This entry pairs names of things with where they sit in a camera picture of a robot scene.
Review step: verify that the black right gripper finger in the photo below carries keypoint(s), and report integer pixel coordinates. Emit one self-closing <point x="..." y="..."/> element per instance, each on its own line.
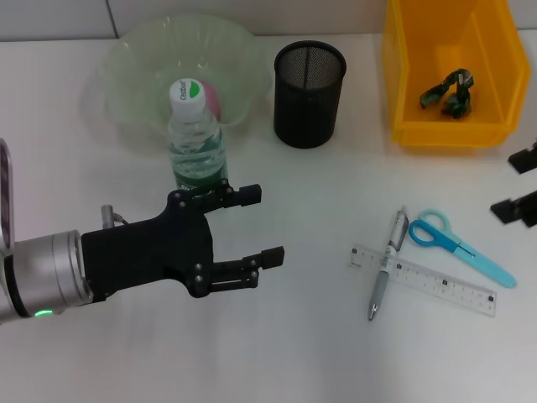
<point x="514" y="210"/>
<point x="524" y="161"/>

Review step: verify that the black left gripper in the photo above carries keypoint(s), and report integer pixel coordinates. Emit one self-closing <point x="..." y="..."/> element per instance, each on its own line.
<point x="147" y="252"/>

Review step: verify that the blue scissors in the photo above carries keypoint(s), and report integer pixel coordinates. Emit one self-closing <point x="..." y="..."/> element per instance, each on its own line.
<point x="478" y="258"/>

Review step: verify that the green plastic wrapper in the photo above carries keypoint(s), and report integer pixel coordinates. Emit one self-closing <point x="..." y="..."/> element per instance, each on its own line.
<point x="459" y="105"/>

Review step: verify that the clear plastic ruler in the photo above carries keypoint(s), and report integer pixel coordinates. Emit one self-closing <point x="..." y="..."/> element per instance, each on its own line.
<point x="440" y="285"/>

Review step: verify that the clear water bottle green label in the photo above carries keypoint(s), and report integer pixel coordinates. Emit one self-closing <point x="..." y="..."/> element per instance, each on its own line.
<point x="195" y="138"/>

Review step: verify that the silver retractable pen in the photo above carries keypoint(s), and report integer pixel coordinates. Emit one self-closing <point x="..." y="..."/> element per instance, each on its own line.
<point x="384" y="277"/>

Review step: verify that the pink peach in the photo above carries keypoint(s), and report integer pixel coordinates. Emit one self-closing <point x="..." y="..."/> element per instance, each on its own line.
<point x="213" y="101"/>

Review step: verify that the black mesh pen holder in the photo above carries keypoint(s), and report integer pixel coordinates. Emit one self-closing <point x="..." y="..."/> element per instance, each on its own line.
<point x="306" y="105"/>

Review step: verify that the translucent green fruit plate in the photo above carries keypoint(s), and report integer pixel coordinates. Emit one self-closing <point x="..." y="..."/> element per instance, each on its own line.
<point x="138" y="63"/>

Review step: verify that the yellow plastic bin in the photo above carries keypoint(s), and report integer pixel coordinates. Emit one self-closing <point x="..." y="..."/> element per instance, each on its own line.
<point x="440" y="130"/>

